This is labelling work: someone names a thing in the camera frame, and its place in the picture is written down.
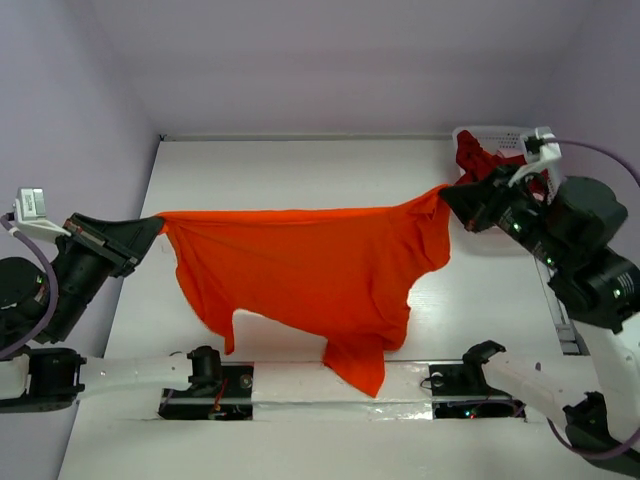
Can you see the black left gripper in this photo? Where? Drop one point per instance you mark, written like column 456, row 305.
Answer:
column 127, row 240

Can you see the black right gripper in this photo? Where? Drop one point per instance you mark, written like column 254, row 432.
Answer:
column 486, row 201

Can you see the orange t shirt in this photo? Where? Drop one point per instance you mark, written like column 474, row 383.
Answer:
column 340, row 274

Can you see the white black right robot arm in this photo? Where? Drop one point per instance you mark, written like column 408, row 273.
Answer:
column 599, row 290

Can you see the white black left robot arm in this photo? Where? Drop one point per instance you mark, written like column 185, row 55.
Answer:
column 41, row 304

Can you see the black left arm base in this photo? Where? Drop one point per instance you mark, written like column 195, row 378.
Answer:
column 230, row 401

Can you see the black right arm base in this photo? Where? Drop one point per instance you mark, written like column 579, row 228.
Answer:
column 457, row 394

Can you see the dark red t shirt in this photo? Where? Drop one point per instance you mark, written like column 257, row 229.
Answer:
column 477, row 163

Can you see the white plastic laundry basket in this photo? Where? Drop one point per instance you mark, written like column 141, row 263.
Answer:
column 494, row 242

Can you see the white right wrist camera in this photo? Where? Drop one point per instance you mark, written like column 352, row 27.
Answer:
column 542, row 154

